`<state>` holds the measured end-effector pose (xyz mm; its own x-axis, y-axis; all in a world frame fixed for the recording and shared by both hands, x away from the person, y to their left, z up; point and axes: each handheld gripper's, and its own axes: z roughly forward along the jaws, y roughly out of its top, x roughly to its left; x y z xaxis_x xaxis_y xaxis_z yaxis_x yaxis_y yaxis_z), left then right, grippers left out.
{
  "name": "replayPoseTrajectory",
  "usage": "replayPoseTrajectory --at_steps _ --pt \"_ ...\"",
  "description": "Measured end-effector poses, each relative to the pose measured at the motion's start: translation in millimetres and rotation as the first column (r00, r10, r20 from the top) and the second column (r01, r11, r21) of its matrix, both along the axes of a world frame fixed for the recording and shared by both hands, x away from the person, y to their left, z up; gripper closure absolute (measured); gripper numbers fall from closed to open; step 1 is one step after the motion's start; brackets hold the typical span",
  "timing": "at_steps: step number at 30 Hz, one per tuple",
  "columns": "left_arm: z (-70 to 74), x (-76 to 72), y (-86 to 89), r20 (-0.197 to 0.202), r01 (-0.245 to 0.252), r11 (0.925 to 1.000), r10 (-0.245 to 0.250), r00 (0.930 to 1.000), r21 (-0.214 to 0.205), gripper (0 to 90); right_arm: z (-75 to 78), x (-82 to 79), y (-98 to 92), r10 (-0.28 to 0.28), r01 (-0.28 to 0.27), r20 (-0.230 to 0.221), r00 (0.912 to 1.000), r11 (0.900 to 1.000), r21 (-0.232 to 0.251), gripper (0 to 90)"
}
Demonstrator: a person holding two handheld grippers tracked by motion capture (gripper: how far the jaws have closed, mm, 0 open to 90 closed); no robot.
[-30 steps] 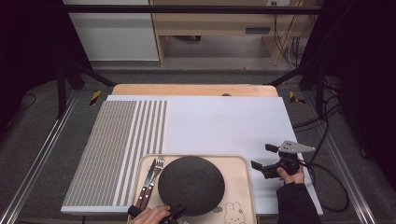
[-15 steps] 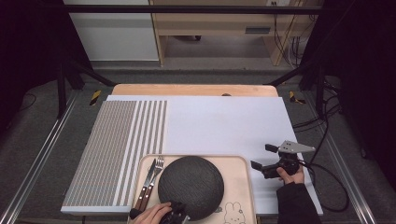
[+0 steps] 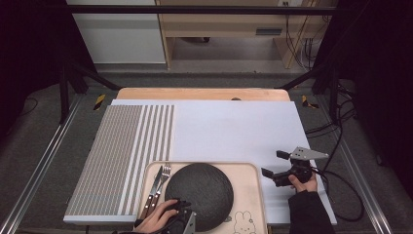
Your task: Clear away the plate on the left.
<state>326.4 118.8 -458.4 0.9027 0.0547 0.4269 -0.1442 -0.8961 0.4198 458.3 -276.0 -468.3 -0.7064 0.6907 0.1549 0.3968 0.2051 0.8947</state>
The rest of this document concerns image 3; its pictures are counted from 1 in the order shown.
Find white power strip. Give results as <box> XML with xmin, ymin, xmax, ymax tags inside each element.
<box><xmin>277</xmin><ymin>0</ymin><xmax>305</xmax><ymax>8</ymax></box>

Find black metal stand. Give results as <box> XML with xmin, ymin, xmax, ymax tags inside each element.
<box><xmin>276</xmin><ymin>62</ymin><xmax>342</xmax><ymax>123</ymax></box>
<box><xmin>57</xmin><ymin>61</ymin><xmax>123</xmax><ymax>125</ymax></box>

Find black round plate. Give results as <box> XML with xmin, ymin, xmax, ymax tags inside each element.
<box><xmin>164</xmin><ymin>162</ymin><xmax>235</xmax><ymax>233</ymax></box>

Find black horizontal frame bar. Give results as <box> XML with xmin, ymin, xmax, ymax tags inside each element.
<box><xmin>64</xmin><ymin>4</ymin><xmax>339</xmax><ymax>16</ymax></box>

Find black floor cables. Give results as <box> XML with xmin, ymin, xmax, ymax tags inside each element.
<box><xmin>305</xmin><ymin>81</ymin><xmax>358</xmax><ymax>139</ymax></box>

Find light wooden desk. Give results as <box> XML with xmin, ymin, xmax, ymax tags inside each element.
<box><xmin>155</xmin><ymin>0</ymin><xmax>339</xmax><ymax>70</ymax></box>

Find yellow black floor tape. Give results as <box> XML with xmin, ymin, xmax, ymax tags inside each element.
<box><xmin>301</xmin><ymin>95</ymin><xmax>319</xmax><ymax>110</ymax></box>
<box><xmin>93</xmin><ymin>94</ymin><xmax>107</xmax><ymax>111</ymax></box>

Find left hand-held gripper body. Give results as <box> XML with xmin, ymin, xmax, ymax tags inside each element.
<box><xmin>161</xmin><ymin>207</ymin><xmax>198</xmax><ymax>234</ymax></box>

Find aluminium floor rail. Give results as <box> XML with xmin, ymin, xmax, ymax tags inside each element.
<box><xmin>0</xmin><ymin>94</ymin><xmax>85</xmax><ymax>234</ymax></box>
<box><xmin>316</xmin><ymin>96</ymin><xmax>395</xmax><ymax>234</ymax></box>

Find knife with wooden handle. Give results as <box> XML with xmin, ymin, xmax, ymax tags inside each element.
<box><xmin>139</xmin><ymin>165</ymin><xmax>164</xmax><ymax>220</ymax></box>

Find person's left hand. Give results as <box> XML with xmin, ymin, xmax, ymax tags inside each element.
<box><xmin>132</xmin><ymin>198</ymin><xmax>179</xmax><ymax>234</ymax></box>

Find white cabinet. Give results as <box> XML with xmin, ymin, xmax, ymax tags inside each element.
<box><xmin>64</xmin><ymin>0</ymin><xmax>168</xmax><ymax>64</ymax></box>

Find beige tray with rabbit print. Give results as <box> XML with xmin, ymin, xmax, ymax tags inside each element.
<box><xmin>131</xmin><ymin>160</ymin><xmax>269</xmax><ymax>234</ymax></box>

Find fork with wooden handle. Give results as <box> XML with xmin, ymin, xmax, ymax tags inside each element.
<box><xmin>147</xmin><ymin>162</ymin><xmax>172</xmax><ymax>218</ymax></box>

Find thin black floor cable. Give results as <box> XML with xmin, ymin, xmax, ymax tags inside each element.
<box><xmin>19</xmin><ymin>97</ymin><xmax>39</xmax><ymax>117</ymax></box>

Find white table cover sheet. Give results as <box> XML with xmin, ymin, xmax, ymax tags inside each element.
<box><xmin>62</xmin><ymin>98</ymin><xmax>338</xmax><ymax>226</ymax></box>

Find black curtain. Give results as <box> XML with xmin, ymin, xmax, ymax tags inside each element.
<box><xmin>0</xmin><ymin>0</ymin><xmax>95</xmax><ymax>137</ymax></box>
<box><xmin>313</xmin><ymin>0</ymin><xmax>413</xmax><ymax>196</ymax></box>

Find right hand-held gripper cable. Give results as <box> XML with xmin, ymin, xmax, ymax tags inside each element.
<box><xmin>311</xmin><ymin>165</ymin><xmax>365</xmax><ymax>222</ymax></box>

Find cables under wooden desk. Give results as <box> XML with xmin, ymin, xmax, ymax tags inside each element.
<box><xmin>283</xmin><ymin>14</ymin><xmax>325</xmax><ymax>71</ymax></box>

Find person's right hand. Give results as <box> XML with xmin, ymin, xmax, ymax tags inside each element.
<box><xmin>287</xmin><ymin>170</ymin><xmax>319</xmax><ymax>193</ymax></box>

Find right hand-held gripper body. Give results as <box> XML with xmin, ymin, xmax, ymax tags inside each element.
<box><xmin>274</xmin><ymin>145</ymin><xmax>330</xmax><ymax>188</ymax></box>

